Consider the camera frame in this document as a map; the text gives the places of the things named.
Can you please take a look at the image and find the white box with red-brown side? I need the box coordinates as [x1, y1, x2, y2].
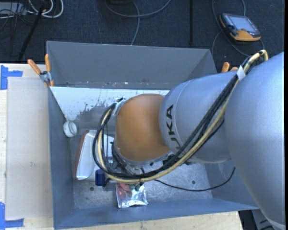
[73, 129, 116, 181]

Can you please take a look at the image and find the white round cup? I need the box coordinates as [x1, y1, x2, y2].
[63, 120, 79, 138]

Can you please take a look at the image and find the grey metal bin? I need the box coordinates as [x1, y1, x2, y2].
[46, 41, 260, 230]

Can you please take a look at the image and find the silver foil packet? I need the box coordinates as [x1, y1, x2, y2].
[115, 182, 149, 209]

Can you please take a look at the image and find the pale wood flat board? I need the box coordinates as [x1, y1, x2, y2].
[5, 77, 54, 222]

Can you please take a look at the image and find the dark blue small block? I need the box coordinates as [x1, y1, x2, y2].
[95, 169, 109, 187]

